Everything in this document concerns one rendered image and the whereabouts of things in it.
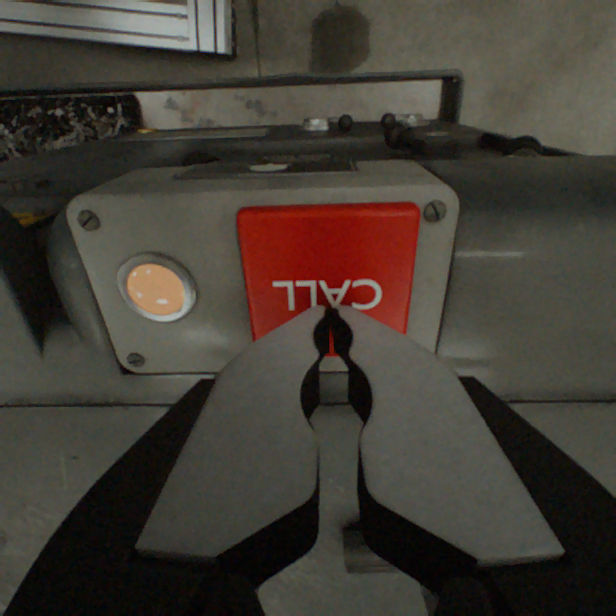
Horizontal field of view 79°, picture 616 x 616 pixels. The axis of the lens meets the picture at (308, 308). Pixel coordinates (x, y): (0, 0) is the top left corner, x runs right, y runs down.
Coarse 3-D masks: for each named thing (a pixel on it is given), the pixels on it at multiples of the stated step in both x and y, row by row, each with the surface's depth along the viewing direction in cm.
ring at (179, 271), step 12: (132, 264) 13; (144, 264) 13; (156, 264) 13; (168, 264) 13; (120, 276) 14; (180, 276) 14; (120, 288) 14; (192, 288) 14; (132, 300) 14; (192, 300) 14; (144, 312) 14; (180, 312) 14
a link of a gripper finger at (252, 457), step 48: (288, 336) 10; (240, 384) 9; (288, 384) 9; (192, 432) 7; (240, 432) 7; (288, 432) 7; (192, 480) 6; (240, 480) 6; (288, 480) 6; (144, 528) 6; (192, 528) 6; (240, 528) 6; (288, 528) 6
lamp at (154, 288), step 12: (132, 276) 14; (144, 276) 14; (156, 276) 14; (168, 276) 14; (132, 288) 14; (144, 288) 14; (156, 288) 14; (168, 288) 14; (180, 288) 14; (144, 300) 14; (156, 300) 14; (168, 300) 14; (180, 300) 14; (156, 312) 14; (168, 312) 14
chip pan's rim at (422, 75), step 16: (176, 80) 67; (192, 80) 67; (208, 80) 67; (224, 80) 67; (240, 80) 67; (256, 80) 67; (272, 80) 67; (288, 80) 68; (304, 80) 68; (320, 80) 67; (336, 80) 67; (352, 80) 68; (368, 80) 68; (384, 80) 69; (400, 80) 70; (416, 80) 70; (432, 80) 71; (448, 80) 69; (464, 80) 66; (0, 96) 73; (16, 96) 74; (32, 96) 74; (448, 96) 71; (448, 112) 72
